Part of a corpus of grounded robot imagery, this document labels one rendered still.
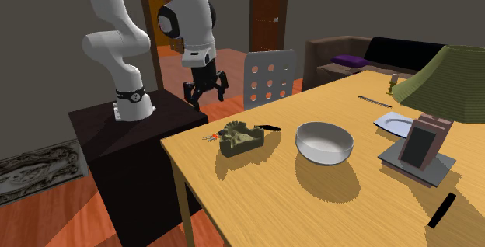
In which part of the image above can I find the small brass candle holder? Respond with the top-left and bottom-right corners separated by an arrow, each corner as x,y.
386,73 -> 401,96

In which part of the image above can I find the brown sofa with purple cushion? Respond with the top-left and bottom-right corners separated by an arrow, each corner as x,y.
301,35 -> 448,92

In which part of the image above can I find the grey carved relief panel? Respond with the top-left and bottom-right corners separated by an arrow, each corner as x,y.
0,138 -> 90,207

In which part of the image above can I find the black flat bar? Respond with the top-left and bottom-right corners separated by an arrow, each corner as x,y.
427,192 -> 458,230

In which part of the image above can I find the olive green shade table lamp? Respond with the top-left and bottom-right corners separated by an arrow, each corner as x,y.
377,44 -> 485,189

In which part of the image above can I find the light wooden table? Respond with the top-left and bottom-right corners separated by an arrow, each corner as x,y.
159,70 -> 485,247

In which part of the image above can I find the black pen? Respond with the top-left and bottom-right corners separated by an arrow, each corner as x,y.
253,123 -> 283,132

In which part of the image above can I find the brown wooden door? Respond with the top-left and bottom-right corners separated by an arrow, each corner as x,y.
248,0 -> 291,54

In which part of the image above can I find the olive green carved ashtray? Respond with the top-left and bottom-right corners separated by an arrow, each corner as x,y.
218,120 -> 266,159

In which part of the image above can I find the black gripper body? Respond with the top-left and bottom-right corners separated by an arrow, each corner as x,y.
190,57 -> 221,92

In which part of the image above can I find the white bowl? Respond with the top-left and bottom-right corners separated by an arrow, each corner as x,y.
295,120 -> 355,166

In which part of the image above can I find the white chair with round holes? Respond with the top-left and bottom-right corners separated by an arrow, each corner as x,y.
242,48 -> 298,112

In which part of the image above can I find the orange open door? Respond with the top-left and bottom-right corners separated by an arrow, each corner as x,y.
138,0 -> 180,91

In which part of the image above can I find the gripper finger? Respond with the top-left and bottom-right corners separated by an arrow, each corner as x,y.
183,82 -> 204,112
213,71 -> 230,102

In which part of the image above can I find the dark serrated knife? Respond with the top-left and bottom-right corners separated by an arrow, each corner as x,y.
357,94 -> 393,110

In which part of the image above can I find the white plate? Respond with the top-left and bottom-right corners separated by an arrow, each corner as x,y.
372,110 -> 416,140

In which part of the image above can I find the dark robot stand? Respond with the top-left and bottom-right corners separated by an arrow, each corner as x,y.
68,88 -> 210,247

